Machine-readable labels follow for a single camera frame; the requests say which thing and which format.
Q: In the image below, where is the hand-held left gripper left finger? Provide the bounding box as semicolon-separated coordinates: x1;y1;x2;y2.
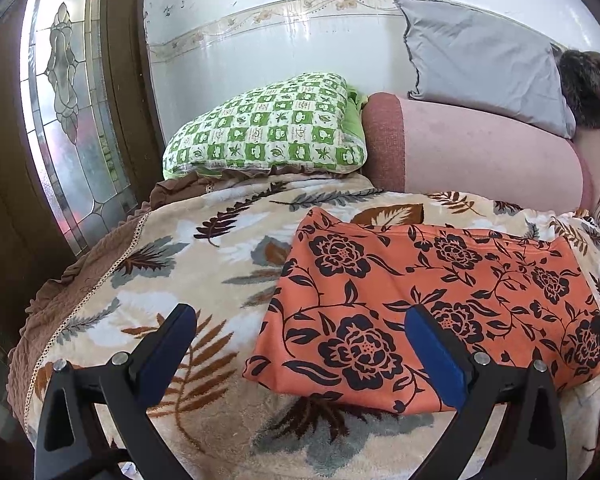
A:
34;303;198;480

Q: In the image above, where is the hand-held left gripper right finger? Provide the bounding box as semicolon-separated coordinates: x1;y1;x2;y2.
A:
404;304;568;480

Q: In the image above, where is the orange black floral shirt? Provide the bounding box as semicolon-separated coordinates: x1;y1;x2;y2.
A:
242;207;600;415

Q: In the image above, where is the grey pillow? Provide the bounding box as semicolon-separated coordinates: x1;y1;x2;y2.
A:
394;0;577;140

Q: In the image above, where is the green checked pillow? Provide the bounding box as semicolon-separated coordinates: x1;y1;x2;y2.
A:
161;72;370;181

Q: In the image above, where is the pink bolster cushion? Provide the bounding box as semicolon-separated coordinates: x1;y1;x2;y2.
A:
361;91;600;211

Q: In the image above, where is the leaf print blanket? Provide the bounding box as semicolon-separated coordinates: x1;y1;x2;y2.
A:
25;175;600;480

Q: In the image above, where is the wooden door with stained glass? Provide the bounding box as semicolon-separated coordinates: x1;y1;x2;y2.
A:
0;0;163;480

